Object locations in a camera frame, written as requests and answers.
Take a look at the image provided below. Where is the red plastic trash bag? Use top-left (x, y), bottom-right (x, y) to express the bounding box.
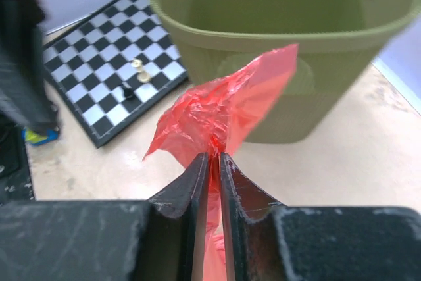
top-left (146, 44), bottom-right (299, 280)

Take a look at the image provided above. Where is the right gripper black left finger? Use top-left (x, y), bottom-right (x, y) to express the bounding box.
top-left (1, 153), bottom-right (209, 280)

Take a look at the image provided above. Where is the black white chessboard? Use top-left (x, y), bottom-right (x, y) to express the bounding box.
top-left (44, 0), bottom-right (187, 148)

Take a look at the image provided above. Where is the cream chess piece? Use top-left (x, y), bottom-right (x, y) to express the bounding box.
top-left (131, 59), bottom-right (151, 84)

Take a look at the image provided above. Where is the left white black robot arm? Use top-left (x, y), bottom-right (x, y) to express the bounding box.
top-left (1, 0), bottom-right (60, 204)

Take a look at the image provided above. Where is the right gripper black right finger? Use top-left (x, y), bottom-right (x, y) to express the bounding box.
top-left (220, 153), bottom-right (420, 280)

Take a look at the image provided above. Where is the olive green mesh trash bin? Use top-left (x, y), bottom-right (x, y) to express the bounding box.
top-left (150, 0), bottom-right (420, 144)

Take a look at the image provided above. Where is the black chess piece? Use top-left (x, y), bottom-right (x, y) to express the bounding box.
top-left (120, 82), bottom-right (134, 99)

